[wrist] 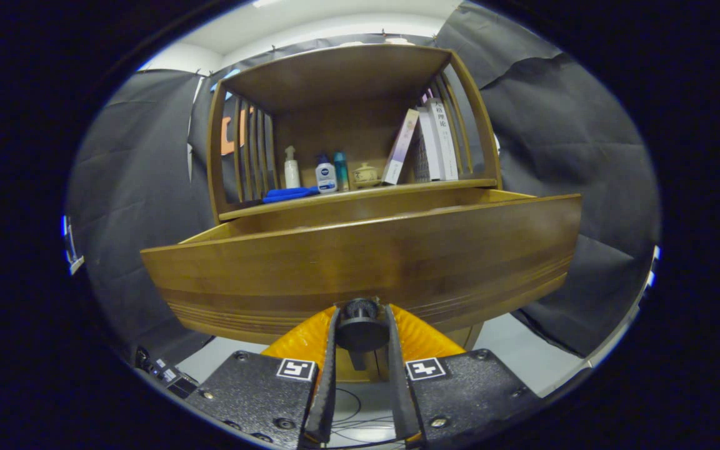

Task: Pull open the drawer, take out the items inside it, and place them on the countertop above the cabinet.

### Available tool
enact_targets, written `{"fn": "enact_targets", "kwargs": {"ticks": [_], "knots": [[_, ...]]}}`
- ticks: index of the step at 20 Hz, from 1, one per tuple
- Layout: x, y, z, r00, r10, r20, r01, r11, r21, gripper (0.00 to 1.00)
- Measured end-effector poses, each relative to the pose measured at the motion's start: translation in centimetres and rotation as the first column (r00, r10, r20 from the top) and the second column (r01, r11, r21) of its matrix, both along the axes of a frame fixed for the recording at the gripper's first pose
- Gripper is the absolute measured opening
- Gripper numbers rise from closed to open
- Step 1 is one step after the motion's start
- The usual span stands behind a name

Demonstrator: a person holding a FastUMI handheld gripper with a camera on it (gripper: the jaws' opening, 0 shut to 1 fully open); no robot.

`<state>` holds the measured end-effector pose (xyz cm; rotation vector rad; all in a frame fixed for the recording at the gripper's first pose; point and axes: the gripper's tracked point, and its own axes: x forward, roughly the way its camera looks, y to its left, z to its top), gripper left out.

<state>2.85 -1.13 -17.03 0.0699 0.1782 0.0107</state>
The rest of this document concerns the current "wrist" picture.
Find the teal bottle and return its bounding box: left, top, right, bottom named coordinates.
left=333, top=152, right=350, bottom=192

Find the beige lidded teacup with saucer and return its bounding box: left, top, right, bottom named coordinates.
left=352, top=162, right=381, bottom=189

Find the white pump bottle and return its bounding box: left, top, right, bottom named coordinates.
left=283, top=146, right=301, bottom=189

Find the wooden cabinet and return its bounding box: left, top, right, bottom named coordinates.
left=206, top=44, right=503, bottom=383

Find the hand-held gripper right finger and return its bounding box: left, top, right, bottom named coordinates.
left=387, top=304, right=545, bottom=450

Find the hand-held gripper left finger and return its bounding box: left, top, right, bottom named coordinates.
left=185, top=305, right=341, bottom=450

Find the tangle of black cables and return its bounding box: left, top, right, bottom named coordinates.
left=327, top=387, right=399, bottom=448

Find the plain white book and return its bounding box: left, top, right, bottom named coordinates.
left=417, top=105, right=442, bottom=182

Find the white bottle with blue cap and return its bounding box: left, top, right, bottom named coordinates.
left=315, top=154, right=338, bottom=194

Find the wooden drawer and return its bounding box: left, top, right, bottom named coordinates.
left=140, top=187, right=584, bottom=371

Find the grey patterned book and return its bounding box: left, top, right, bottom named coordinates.
left=411, top=122, right=431, bottom=183

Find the pink and white book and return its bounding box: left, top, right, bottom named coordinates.
left=382, top=109, right=420, bottom=186

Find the wooden cabinet door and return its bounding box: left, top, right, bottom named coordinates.
left=335, top=353, right=364, bottom=383
left=363, top=350, right=393, bottom=383

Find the black power strip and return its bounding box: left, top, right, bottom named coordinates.
left=134, top=346, right=199, bottom=401

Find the blue folded cloth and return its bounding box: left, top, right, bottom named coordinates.
left=262, top=186, right=321, bottom=204

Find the wooden countertop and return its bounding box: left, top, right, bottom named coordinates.
left=218, top=179, right=498, bottom=221

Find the white book with black print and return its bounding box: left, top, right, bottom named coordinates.
left=427, top=98, right=459, bottom=181

